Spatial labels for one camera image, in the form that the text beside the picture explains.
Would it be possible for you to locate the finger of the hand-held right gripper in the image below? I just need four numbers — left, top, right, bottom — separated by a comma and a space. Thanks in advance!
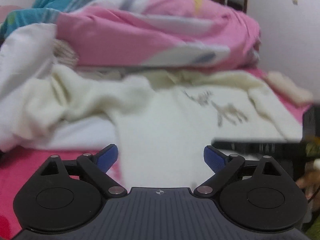
211, 138, 232, 149

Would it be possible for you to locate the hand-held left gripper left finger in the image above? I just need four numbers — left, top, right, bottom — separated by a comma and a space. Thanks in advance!
39, 144, 128, 200

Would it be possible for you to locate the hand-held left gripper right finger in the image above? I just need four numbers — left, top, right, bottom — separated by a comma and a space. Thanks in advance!
192, 144, 288, 200

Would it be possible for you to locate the cream fleece sweater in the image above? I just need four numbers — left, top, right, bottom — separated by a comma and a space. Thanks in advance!
25, 67, 303, 188

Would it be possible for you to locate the person's right hand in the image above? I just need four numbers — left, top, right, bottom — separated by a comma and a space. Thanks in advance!
297, 175, 320, 198

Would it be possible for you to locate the white fleece garment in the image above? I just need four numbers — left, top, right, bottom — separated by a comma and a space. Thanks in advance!
47, 119, 118, 151

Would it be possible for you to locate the folded beige garment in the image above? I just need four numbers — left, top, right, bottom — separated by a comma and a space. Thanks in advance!
266, 71, 314, 107

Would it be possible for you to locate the pink floral fleece blanket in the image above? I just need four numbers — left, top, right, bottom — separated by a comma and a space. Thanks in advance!
0, 66, 310, 240

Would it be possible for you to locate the pink checkered cloth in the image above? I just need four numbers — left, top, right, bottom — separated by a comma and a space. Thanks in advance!
53, 40, 79, 67

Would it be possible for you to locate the pink and teal printed quilt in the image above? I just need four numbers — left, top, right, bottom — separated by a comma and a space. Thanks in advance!
0, 0, 262, 71

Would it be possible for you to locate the white jacket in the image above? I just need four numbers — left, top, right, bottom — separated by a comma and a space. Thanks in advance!
0, 24, 75, 153

